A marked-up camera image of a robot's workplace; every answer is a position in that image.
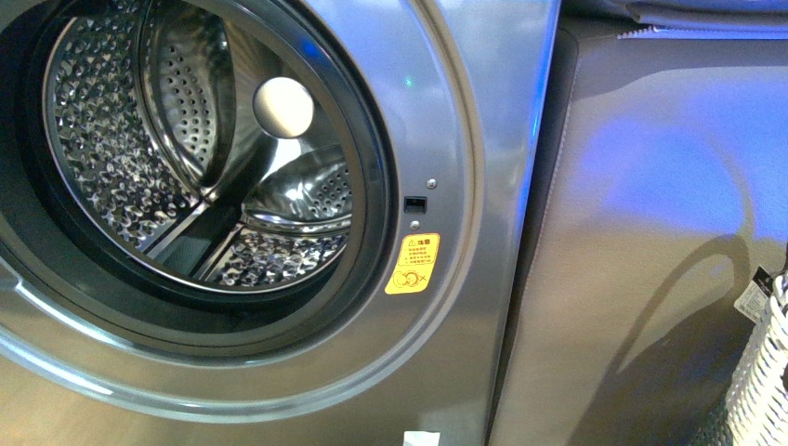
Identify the grey cabinet side panel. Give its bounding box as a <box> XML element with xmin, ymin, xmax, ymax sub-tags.
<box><xmin>490</xmin><ymin>19</ymin><xmax>787</xmax><ymax>445</ymax></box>

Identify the steel washing machine drum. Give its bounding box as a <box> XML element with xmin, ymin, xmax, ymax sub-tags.
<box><xmin>42</xmin><ymin>1</ymin><xmax>353</xmax><ymax>294</ymax></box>

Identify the basket paper tag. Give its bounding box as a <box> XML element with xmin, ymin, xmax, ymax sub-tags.
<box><xmin>734</xmin><ymin>266</ymin><xmax>773</xmax><ymax>323</ymax></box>

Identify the white woven laundry basket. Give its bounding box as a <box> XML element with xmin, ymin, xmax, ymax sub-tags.
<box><xmin>690</xmin><ymin>273</ymin><xmax>787</xmax><ymax>445</ymax></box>

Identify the white tape piece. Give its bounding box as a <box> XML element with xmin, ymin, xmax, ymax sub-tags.
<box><xmin>402</xmin><ymin>431</ymin><xmax>441</xmax><ymax>446</ymax></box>

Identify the orange warning sticker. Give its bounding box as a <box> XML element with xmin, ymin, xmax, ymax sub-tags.
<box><xmin>385</xmin><ymin>233</ymin><xmax>440</xmax><ymax>295</ymax></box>

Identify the grey front-load washing machine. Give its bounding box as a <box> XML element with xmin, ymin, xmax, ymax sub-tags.
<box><xmin>1</xmin><ymin>1</ymin><xmax>560</xmax><ymax>445</ymax></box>

